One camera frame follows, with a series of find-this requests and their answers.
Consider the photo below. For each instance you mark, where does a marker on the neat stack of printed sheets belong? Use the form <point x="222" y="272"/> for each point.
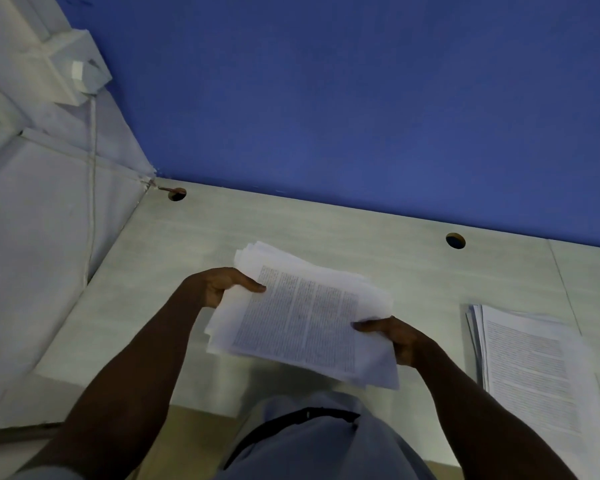
<point x="530" y="374"/>

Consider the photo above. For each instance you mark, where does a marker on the white shirt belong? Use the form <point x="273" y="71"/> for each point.
<point x="330" y="444"/>

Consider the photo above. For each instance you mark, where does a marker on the person's left hand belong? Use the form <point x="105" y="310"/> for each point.
<point x="212" y="289"/>

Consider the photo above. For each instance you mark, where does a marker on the printed paper bundle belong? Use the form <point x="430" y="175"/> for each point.
<point x="300" y="319"/>

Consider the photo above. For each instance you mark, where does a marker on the person's right forearm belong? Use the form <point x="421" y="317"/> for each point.
<point x="490" y="424"/>

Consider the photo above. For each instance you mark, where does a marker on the person's left forearm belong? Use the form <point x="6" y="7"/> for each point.
<point x="115" y="394"/>

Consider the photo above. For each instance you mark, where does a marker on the person's right hand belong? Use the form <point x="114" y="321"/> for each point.
<point x="405" y="342"/>

